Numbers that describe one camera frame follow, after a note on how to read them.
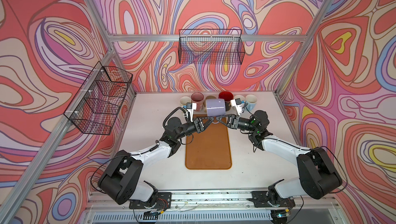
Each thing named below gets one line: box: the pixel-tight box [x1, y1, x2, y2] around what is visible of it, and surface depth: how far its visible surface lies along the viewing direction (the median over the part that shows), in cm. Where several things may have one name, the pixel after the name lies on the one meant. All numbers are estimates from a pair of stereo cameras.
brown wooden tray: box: [185, 114, 233, 170], surface depth 90 cm
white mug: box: [234, 94, 246, 102], surface depth 107 cm
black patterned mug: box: [218, 90, 234, 112], surface depth 106 cm
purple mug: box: [206, 98, 226, 117], surface depth 72 cm
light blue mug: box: [244, 93, 258, 111], surface depth 103 cm
